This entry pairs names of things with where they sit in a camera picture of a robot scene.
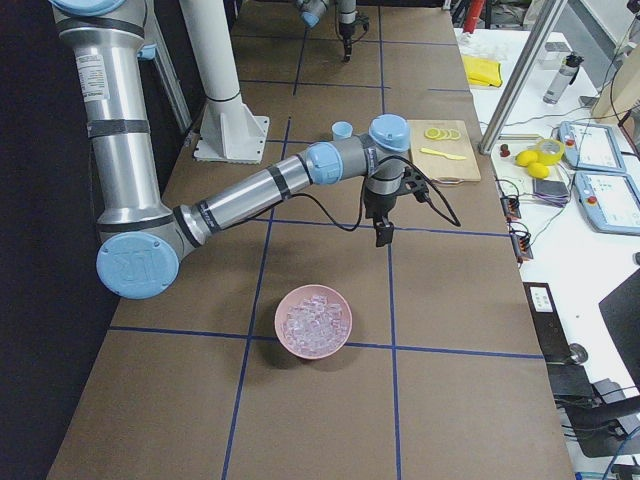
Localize bamboo cutting board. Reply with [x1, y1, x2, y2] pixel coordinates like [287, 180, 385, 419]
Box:
[408, 120, 481, 183]

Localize yellow cloth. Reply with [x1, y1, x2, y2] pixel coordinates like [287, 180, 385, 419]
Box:
[462, 55, 503, 88]

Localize upper teach pendant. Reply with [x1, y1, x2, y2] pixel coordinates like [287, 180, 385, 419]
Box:
[557, 121, 626, 173]

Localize yellow wooden knife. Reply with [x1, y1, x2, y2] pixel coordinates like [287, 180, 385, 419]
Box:
[420, 147, 467, 161]

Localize whole lemon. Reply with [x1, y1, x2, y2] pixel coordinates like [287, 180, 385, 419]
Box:
[515, 150, 539, 167]
[527, 162, 550, 180]

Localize lower teach pendant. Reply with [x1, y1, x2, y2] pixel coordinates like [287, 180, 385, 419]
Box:
[574, 171, 639, 236]

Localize aluminium frame post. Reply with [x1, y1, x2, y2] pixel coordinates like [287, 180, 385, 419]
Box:
[478, 0, 568, 155]

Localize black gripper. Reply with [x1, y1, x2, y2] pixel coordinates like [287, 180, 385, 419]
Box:
[338, 21, 356, 62]
[364, 188, 396, 247]

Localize yellow tape roll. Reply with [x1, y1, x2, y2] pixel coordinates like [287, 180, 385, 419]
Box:
[535, 139, 565, 166]

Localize teach pendant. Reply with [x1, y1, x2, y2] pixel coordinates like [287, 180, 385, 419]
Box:
[574, 171, 639, 236]
[557, 121, 626, 173]

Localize light blue plastic cup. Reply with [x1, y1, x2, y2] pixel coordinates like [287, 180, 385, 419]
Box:
[331, 121, 353, 141]

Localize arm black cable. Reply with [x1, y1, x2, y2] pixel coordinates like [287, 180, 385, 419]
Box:
[249, 154, 462, 232]

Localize grey water bottle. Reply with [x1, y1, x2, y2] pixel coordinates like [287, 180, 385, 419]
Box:
[542, 52, 584, 104]

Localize pink bowl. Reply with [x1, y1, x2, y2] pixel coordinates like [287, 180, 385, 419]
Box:
[274, 284, 353, 360]

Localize pile of clear ice cubes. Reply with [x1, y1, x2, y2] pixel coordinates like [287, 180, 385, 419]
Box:
[280, 295, 351, 357]

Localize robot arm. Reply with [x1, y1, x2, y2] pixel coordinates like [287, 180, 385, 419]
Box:
[52, 1, 410, 299]
[293, 0, 358, 63]

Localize white label black box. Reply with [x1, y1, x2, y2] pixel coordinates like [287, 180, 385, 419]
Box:
[523, 282, 556, 313]

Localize purple notebook stack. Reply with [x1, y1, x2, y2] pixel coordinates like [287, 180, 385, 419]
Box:
[532, 178, 570, 207]

